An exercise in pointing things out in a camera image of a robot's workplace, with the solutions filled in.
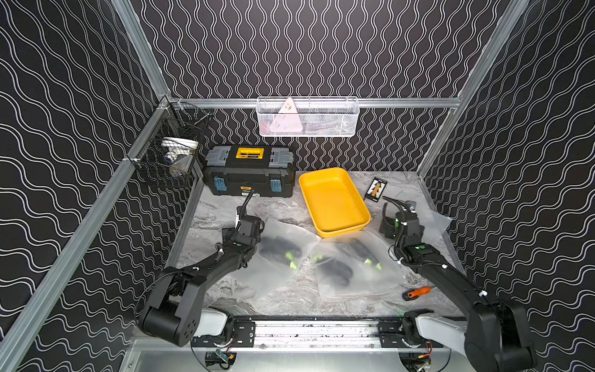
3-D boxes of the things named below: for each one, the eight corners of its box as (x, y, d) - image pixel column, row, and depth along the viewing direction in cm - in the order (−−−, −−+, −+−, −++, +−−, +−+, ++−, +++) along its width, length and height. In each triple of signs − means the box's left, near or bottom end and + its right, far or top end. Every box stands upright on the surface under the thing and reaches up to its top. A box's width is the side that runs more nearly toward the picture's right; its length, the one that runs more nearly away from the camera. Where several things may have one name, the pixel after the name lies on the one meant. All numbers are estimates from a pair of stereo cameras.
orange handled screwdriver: (404, 302, 83) (407, 299, 80) (399, 293, 85) (403, 290, 82) (428, 295, 85) (433, 292, 82) (423, 287, 87) (427, 283, 84)
